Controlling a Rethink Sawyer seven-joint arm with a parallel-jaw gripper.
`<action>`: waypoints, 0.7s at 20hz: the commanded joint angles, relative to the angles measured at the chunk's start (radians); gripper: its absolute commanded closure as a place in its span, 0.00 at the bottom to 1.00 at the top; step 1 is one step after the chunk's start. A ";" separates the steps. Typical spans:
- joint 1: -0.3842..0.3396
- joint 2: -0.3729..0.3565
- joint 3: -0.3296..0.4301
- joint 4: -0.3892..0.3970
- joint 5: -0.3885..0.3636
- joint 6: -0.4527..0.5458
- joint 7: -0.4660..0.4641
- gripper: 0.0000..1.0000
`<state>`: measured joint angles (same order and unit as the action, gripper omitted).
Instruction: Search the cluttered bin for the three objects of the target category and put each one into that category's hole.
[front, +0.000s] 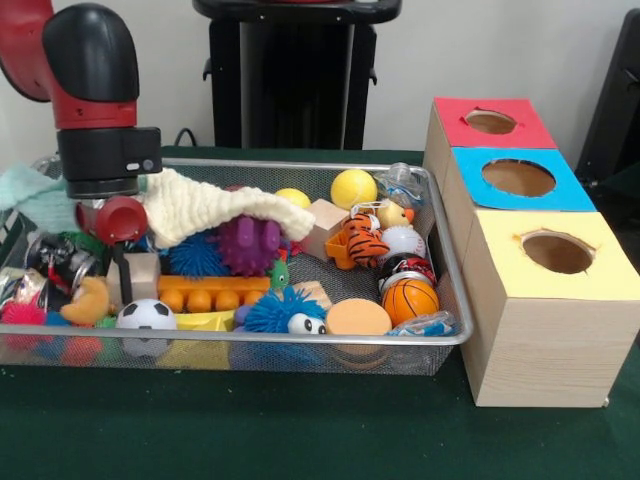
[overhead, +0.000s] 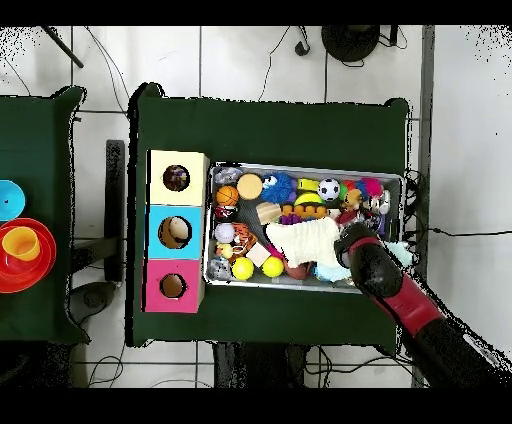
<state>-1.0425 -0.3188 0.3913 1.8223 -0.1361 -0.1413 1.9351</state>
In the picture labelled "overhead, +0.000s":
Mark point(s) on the black round stand base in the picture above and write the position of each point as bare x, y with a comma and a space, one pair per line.
350, 44

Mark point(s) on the yellow plastic cup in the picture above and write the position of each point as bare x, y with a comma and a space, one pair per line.
20, 244

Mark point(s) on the cream waffle cloth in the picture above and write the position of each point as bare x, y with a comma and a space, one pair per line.
304, 242

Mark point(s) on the wooden box with three holes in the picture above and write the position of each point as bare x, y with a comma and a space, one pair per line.
192, 248

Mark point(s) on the orange bowl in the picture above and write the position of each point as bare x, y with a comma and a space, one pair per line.
24, 278

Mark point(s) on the black floor stand foot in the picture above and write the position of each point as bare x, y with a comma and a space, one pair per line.
115, 180

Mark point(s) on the colourful polka dot cloth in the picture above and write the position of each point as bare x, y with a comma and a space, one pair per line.
176, 178

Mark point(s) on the tan teddy bear plush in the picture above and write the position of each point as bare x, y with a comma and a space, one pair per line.
352, 198

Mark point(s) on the orange foam disc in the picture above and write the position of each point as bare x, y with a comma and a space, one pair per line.
249, 186

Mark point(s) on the toy baseball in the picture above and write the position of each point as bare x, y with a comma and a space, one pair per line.
224, 232

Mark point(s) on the blue bowl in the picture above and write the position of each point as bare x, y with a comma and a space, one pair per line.
10, 200

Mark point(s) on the orange toy vehicle with wheels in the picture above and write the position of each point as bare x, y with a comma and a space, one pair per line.
304, 211

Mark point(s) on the brown toy football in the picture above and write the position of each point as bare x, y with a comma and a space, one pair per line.
298, 272

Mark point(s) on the toy basketball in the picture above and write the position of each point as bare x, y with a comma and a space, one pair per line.
227, 196

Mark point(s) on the toy soccer ball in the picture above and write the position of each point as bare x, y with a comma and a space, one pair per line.
329, 189

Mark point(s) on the dark green table cloth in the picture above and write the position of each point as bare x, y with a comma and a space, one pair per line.
36, 140
280, 132

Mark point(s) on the yellow smiley ball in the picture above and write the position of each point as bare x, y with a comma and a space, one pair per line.
272, 266

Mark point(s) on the mint green cloth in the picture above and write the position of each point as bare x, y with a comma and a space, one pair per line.
332, 272

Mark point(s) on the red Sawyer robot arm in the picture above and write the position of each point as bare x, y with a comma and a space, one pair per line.
400, 296

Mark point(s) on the grey round floor base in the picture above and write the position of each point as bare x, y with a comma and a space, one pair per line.
94, 298

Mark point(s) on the black tripod leg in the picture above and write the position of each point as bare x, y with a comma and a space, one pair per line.
64, 48

